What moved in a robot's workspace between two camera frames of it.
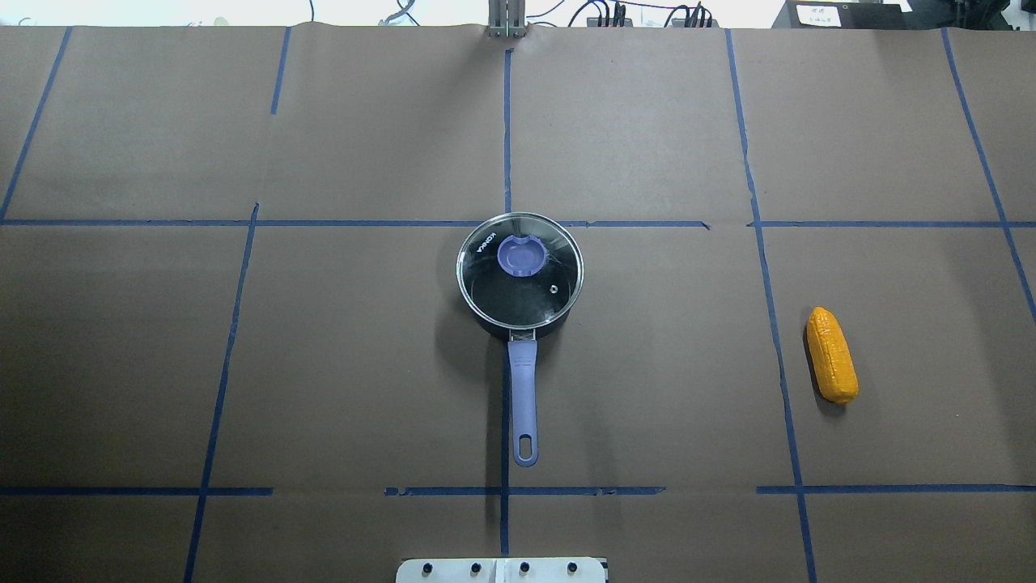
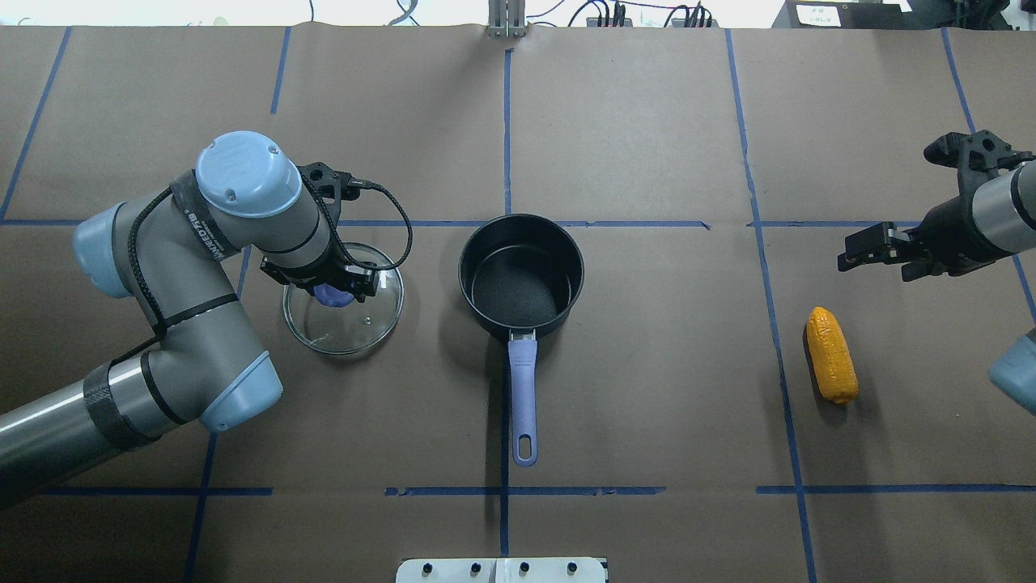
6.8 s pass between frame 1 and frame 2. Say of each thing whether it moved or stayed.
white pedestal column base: stayed
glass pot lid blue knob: moved
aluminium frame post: stayed
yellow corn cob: stayed
